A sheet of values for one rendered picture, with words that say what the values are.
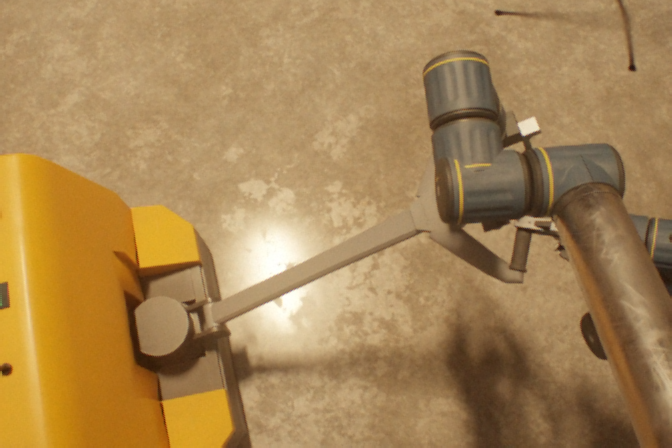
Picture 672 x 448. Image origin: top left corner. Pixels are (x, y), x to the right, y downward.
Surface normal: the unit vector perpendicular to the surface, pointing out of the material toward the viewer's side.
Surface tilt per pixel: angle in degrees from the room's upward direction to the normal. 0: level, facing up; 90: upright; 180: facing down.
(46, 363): 45
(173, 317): 0
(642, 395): 64
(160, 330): 0
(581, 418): 0
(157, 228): 22
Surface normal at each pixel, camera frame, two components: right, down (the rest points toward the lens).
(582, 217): -0.70, -0.47
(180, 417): 0.35, -0.42
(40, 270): 0.67, -0.42
